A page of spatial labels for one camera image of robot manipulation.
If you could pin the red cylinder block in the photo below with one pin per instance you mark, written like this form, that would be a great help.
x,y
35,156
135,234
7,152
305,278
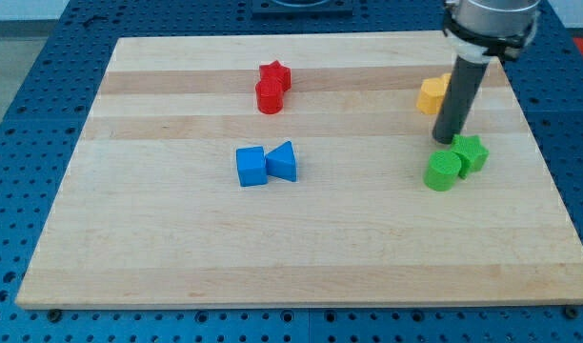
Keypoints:
x,y
269,95

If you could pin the yellow block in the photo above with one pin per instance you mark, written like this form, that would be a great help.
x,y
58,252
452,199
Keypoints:
x,y
432,93

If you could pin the blue triangle block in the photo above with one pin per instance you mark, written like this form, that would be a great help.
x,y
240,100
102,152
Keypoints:
x,y
281,162

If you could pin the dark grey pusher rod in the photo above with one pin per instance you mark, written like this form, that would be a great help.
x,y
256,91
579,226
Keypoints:
x,y
464,83

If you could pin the light wooden board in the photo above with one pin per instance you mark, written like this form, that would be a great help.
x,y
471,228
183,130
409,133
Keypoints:
x,y
150,213

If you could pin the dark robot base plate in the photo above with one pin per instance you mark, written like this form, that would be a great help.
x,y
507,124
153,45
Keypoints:
x,y
264,8

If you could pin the green star block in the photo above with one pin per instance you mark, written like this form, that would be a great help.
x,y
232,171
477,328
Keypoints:
x,y
472,154

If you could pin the blue cube block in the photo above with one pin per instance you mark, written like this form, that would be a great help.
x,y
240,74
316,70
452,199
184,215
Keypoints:
x,y
251,166

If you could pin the green cylinder block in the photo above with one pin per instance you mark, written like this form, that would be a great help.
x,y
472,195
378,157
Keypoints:
x,y
442,170

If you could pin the red star block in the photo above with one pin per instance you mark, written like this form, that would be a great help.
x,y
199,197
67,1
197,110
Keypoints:
x,y
279,72

